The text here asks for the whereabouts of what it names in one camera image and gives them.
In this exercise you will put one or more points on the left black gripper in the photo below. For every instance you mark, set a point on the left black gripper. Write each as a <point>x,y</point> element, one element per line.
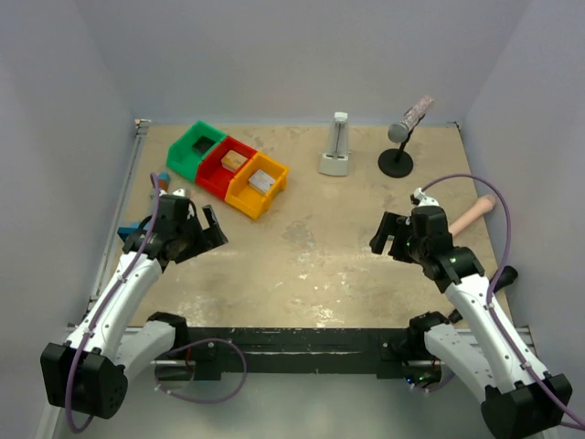
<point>196,235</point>

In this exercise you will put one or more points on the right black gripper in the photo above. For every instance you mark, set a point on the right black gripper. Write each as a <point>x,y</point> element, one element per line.
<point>395,239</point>

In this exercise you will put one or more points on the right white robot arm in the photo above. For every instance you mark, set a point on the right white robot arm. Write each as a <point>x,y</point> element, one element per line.
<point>518,396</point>

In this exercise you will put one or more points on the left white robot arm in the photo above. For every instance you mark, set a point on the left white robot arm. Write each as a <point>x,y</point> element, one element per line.
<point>91,370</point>

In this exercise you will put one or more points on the card stack in yellow bin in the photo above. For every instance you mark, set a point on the card stack in yellow bin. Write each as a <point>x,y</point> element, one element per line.
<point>261,181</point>

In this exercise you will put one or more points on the card stack in red bin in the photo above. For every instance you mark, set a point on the card stack in red bin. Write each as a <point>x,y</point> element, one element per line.
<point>233,161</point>

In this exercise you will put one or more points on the yellow plastic bin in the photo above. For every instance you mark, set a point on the yellow plastic bin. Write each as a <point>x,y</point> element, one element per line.
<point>242,196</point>

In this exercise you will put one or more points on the red plastic bin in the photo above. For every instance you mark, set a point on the red plastic bin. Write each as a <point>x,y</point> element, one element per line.
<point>213,176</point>

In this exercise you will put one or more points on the black microphone stand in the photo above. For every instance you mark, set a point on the black microphone stand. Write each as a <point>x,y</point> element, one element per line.
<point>396,162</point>

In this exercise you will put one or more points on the black item in green bin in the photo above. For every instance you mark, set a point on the black item in green bin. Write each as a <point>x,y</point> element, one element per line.
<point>202,145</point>

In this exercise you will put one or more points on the green plastic bin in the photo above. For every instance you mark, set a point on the green plastic bin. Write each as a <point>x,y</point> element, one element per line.
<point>186,154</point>

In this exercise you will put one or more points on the white metronome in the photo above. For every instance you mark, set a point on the white metronome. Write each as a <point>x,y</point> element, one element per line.
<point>334,160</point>

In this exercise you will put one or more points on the grey glitter microphone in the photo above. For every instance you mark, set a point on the grey glitter microphone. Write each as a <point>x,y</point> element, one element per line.
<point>409,120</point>

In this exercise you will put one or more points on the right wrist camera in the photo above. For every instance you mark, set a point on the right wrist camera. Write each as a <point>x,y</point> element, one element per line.
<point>420,199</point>

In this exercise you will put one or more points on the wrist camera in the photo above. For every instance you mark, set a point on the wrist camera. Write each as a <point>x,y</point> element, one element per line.
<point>420,199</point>
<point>182,193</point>

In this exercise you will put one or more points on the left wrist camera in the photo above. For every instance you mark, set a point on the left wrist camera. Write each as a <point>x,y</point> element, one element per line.
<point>182,193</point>

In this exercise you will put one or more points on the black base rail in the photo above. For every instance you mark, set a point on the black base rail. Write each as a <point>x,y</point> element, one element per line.
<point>383,352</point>

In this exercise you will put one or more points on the aluminium frame rail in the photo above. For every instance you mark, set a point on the aluminium frame rail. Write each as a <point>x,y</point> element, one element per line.
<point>114,215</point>

